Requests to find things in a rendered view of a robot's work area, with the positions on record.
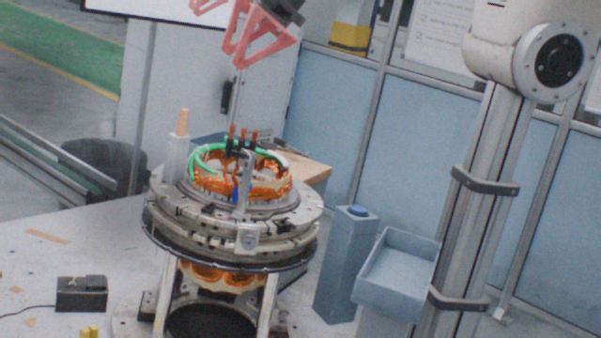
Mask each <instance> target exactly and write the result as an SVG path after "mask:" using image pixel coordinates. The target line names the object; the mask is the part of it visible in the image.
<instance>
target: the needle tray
mask: <svg viewBox="0 0 601 338"><path fill-rule="evenodd" d="M441 245H442V243H439V242H436V241H434V240H430V239H426V238H421V237H418V236H414V234H411V233H409V232H405V231H402V230H398V229H395V228H392V227H390V226H385V228H384V230H383V232H382V233H381V236H380V238H379V239H378V242H377V244H376V245H375V247H374V249H373V251H372V252H371V253H370V254H369V256H368V257H367V259H366V261H365V262H364V264H363V267H362V269H361V271H360V273H359V274H358V276H357V279H355V284H354V287H353V291H352V294H351V299H350V301H351V302H354V303H358V304H360V305H362V306H363V307H362V315H361V318H360V322H359V327H358V330H356V333H355V337H354V338H407V334H408V328H409V324H410V323H412V324H415V325H417V324H419V321H420V318H421V314H422V310H423V307H424V302H425V299H426V295H427V291H428V288H429V286H430V282H431V278H433V275H434V272H435V268H436V265H437V262H438V258H439V253H440V248H441Z"/></svg>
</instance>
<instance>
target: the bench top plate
mask: <svg viewBox="0 0 601 338"><path fill-rule="evenodd" d="M144 198H146V194H141V195H136V196H131V197H126V198H121V199H116V200H111V201H106V202H100V203H97V204H92V206H86V207H77V208H72V209H67V210H62V211H57V212H52V213H47V214H41V215H37V216H32V217H27V218H22V219H18V221H12V222H7V223H0V270H1V271H2V273H3V277H2V278H0V316H2V315H6V314H15V313H19V311H21V309H23V308H25V307H29V306H34V305H38V304H39V305H49V304H55V290H56V278H57V276H73V275H76V276H85V275H86V274H105V275H106V277H108V285H109V298H108V303H107V312H106V313H97V314H96V313H55V312H54V307H35V308H30V309H26V310H24V311H23V312H22V313H20V314H18V315H8V316H5V317H3V318H0V338H31V337H33V338H70V336H71V338H79V332H80V329H81V328H84V327H86V328H87V329H89V325H91V324H94V323H95V324H96V325H97V327H98V328H99V333H98V338H113V337H112V333H111V318H112V314H113V311H114V309H115V307H116V304H117V303H118V302H120V301H121V300H122V299H123V298H124V297H125V296H126V294H127V293H128V292H130V291H131V290H133V289H134V288H136V287H138V286H140V285H142V284H146V283H149V282H152V281H156V280H159V278H160V275H162V266H164V259H165V253H166V251H163V250H162V248H160V247H159V246H158V252H157V256H155V254H156V247H157V245H156V244H155V243H154V242H152V241H151V240H150V239H149V238H147V236H146V235H145V232H144V231H143V232H142V233H141V228H142V226H141V223H140V220H141V213H142V210H143V204H144ZM28 228H33V229H36V230H38V231H40V232H43V233H47V234H50V236H53V237H56V238H62V239H65V240H69V241H71V243H69V244H67V245H64V244H60V243H56V242H52V241H49V240H47V239H43V238H38V237H35V236H32V234H28V233H26V232H24V231H25V230H27V229H28ZM307 268H308V267H307ZM318 277H319V272H317V271H315V270H313V269H310V268H308V270H307V273H305V274H304V275H303V276H301V277H300V279H299V280H297V281H296V282H295V283H293V284H292V285H291V286H289V287H288V288H287V289H285V290H284V291H283V292H280V293H279V295H278V296H276V299H277V300H279V301H280V302H283V303H284V304H285V305H286V306H288V307H289V308H290V309H291V311H292V312H293V313H294V314H295V315H297V316H298V318H299V319H300V321H301V322H302V324H303V327H304V328H305V330H306V332H307V336H308V338H354V337H355V333H356V330H358V327H359V322H360V320H359V318H358V317H356V316H354V320H353V321H351V322H346V323H340V324H334V325H328V324H326V323H325V322H324V321H323V320H322V319H321V318H320V317H319V316H318V315H317V314H316V312H315V311H314V309H313V308H311V306H313V302H314V298H315V293H316V286H317V282H318ZM15 285H16V286H18V287H20V288H21V289H24V291H22V292H20V293H18V294H17V293H15V292H11V291H9V290H8V289H9V288H11V287H12V286H15ZM2 291H4V292H2ZM6 294H8V295H6ZM10 294H11V295H12V296H11V295H10ZM21 294H22V295H24V297H22V295H21ZM29 298H32V299H29ZM12 299H14V300H12ZM25 300H26V301H25ZM19 301H21V302H19ZM30 303H31V304H30ZM23 304H24V305H23ZM22 306H23V307H22ZM20 307H22V308H20ZM27 310H30V311H27ZM38 311H39V313H38ZM34 317H37V318H38V319H37V322H36V324H35V326H34V328H30V326H27V325H25V324H24V323H23V320H24V319H27V318H34ZM68 325H69V327H68ZM69 328H71V329H69ZM103 330H104V331H103ZM101 331H102V332H101ZM48 332H49V333H48ZM50 333H53V334H50ZM19 334H20V335H19ZM54 334H60V335H54ZM18 335H19V337H18ZM62 335H63V336H62Z"/></svg>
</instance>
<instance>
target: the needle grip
mask: <svg viewBox="0 0 601 338"><path fill-rule="evenodd" d="M189 112H190V111H189V109H187V108H181V109H180V110H179V117H178V118H177V130H176V136H177V137H184V136H186V131H187V125H188V118H189Z"/></svg>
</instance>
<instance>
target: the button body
mask: <svg viewBox="0 0 601 338"><path fill-rule="evenodd" d="M349 207H350V206H343V207H335V211H334V214H333V218H332V223H331V231H330V235H329V239H328V243H327V247H325V253H324V256H323V260H322V265H321V269H320V273H319V277H318V282H317V286H316V293H315V298H314V302H313V306H311V308H313V309H314V311H315V312H316V314H317V315H318V316H319V317H320V318H321V319H322V320H323V321H324V322H325V323H326V324H328V325H334V324H340V323H346V322H351V321H353V320H354V316H355V314H356V309H358V305H359V304H358V303H354V302H351V301H350V299H351V294H352V291H353V287H354V284H355V279H357V276H358V274H359V273H360V271H361V269H362V267H363V264H364V262H365V261H366V259H367V257H368V256H369V254H370V253H371V252H372V251H373V248H374V244H375V240H376V237H377V232H378V226H379V222H380V218H379V216H377V215H376V214H374V213H373V212H370V211H369V210H368V211H369V213H370V214H369V216H368V217H360V216H355V215H352V214H350V213H349V212H347V208H349Z"/></svg>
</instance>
